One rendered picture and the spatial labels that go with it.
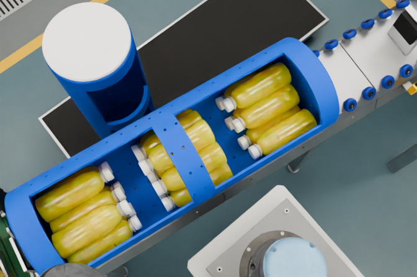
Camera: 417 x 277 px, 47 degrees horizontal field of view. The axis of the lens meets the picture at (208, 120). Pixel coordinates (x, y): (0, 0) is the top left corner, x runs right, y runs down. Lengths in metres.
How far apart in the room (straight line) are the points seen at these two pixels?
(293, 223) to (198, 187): 0.25
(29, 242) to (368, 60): 1.17
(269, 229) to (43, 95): 1.80
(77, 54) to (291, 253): 0.93
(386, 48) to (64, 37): 1.06
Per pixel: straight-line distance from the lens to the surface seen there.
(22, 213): 1.23
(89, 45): 1.55
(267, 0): 2.67
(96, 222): 1.26
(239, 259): 1.16
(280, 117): 1.43
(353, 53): 1.69
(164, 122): 1.22
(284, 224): 1.17
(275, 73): 1.36
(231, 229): 1.23
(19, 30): 2.93
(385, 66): 1.70
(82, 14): 1.61
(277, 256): 0.94
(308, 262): 0.94
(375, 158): 2.59
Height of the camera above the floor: 2.37
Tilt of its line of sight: 71 degrees down
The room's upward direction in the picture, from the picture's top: straight up
